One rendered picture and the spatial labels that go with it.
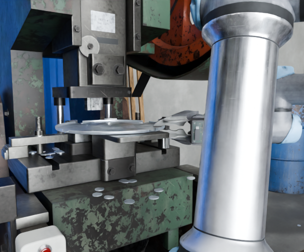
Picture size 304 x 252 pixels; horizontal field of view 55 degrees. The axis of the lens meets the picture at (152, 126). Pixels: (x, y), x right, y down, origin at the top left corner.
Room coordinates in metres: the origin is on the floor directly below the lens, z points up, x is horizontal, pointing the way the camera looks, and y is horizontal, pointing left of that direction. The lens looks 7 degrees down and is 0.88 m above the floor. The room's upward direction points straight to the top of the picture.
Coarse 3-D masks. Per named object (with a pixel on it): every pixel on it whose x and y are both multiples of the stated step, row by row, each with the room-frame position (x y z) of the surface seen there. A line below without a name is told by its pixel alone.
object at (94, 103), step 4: (84, 100) 0.88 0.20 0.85; (88, 100) 0.86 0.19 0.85; (92, 100) 0.86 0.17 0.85; (96, 100) 0.87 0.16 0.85; (100, 100) 0.89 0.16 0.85; (84, 104) 0.88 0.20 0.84; (88, 104) 0.86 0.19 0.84; (92, 104) 0.86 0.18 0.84; (96, 104) 0.87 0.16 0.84; (100, 104) 0.89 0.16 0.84; (84, 108) 0.88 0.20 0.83; (88, 108) 0.86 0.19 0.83; (92, 108) 0.86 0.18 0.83; (96, 108) 0.87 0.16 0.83; (100, 108) 0.88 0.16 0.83
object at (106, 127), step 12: (84, 120) 0.89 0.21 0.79; (96, 120) 0.91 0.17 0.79; (108, 120) 0.92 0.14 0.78; (120, 120) 0.93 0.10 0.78; (132, 120) 0.92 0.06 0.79; (72, 132) 0.66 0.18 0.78; (84, 132) 0.64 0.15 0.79; (96, 132) 0.64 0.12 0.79; (108, 132) 0.64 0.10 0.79; (120, 132) 0.64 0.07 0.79; (132, 132) 0.66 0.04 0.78; (144, 132) 0.67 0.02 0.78
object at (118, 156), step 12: (156, 132) 0.68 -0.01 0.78; (168, 132) 0.68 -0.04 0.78; (96, 144) 0.75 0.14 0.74; (108, 144) 0.72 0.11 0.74; (120, 144) 0.74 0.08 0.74; (132, 144) 0.76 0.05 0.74; (96, 156) 0.75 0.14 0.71; (108, 156) 0.72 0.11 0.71; (120, 156) 0.74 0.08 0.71; (132, 156) 0.76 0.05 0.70; (108, 168) 0.72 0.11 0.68; (120, 168) 0.74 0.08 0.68; (132, 168) 0.75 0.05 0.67; (108, 180) 0.72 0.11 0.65
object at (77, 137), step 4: (68, 136) 0.85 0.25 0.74; (72, 136) 0.82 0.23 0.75; (76, 136) 0.81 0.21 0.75; (80, 136) 0.81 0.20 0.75; (84, 136) 0.82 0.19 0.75; (88, 136) 0.83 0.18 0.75; (72, 140) 0.83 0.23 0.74; (76, 140) 0.81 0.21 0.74; (80, 140) 0.81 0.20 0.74; (84, 140) 0.82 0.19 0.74; (88, 140) 0.83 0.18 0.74
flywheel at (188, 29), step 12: (180, 0) 1.12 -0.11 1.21; (180, 12) 1.12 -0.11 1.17; (180, 24) 1.12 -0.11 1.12; (192, 24) 1.06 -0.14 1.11; (168, 36) 1.18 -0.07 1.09; (180, 36) 1.12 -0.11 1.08; (192, 36) 1.06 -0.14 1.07; (156, 48) 1.18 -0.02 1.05; (168, 48) 1.13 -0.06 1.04; (180, 48) 1.06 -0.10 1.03; (192, 48) 1.01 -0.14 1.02; (204, 48) 0.96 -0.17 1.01; (156, 60) 1.18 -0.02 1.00; (168, 60) 1.12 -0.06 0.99; (180, 60) 1.06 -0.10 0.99; (192, 60) 1.01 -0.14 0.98; (204, 60) 1.02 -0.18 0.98
